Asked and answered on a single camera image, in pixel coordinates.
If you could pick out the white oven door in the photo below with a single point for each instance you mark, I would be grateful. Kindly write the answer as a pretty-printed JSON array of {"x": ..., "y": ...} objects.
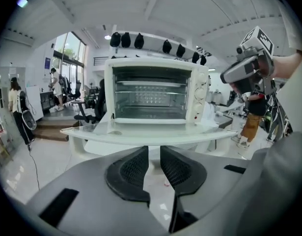
[{"x": 150, "y": 135}]

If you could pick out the crumpled white cloth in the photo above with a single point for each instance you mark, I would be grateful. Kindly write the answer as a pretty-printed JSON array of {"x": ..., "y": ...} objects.
[{"x": 212, "y": 114}]

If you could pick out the person's right hand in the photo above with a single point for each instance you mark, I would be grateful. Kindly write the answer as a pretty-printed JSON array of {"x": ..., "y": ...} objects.
[{"x": 265, "y": 66}]

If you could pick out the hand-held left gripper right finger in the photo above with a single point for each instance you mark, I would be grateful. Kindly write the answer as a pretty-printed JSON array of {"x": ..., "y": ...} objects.
[{"x": 204, "y": 181}]

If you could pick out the rows of black caps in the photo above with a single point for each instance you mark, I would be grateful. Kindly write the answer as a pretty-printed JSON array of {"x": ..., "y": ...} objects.
[{"x": 139, "y": 41}]

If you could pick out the white low cabinet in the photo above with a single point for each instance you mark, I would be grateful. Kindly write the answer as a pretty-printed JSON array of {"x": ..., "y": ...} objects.
[{"x": 34, "y": 102}]

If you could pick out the black office chair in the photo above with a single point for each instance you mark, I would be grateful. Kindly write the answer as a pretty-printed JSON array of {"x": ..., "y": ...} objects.
[
  {"x": 75, "y": 90},
  {"x": 98, "y": 107}
]

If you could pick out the brown wooden steps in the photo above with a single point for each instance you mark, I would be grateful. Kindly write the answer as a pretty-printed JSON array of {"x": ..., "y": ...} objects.
[{"x": 55, "y": 129}]

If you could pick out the white shelf unit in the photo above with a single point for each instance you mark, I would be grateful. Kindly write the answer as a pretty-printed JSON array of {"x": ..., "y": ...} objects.
[{"x": 153, "y": 44}]

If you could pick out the person's right forearm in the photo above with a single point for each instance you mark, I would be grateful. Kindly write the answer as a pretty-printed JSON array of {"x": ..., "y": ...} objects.
[{"x": 287, "y": 66}]

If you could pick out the round ceiling downlight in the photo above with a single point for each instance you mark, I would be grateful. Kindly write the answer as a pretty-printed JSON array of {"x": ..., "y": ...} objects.
[{"x": 107, "y": 37}]

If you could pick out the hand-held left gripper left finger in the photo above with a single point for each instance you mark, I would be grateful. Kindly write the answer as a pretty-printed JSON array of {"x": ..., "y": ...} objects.
[{"x": 91, "y": 195}]

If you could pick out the blue wall poster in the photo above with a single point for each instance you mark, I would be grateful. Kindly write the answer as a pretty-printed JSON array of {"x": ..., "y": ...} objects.
[{"x": 47, "y": 63}]

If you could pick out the white toaster oven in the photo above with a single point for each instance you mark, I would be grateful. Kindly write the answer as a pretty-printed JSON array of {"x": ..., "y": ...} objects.
[{"x": 153, "y": 62}]

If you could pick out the large glass window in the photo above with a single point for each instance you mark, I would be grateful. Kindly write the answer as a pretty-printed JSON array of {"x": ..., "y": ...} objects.
[{"x": 69, "y": 50}]

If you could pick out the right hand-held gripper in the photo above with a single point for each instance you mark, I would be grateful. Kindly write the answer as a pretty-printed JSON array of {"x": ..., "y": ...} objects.
[{"x": 260, "y": 42}]

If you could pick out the person's white shirt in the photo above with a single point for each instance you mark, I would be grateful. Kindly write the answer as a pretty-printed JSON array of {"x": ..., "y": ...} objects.
[{"x": 288, "y": 156}]

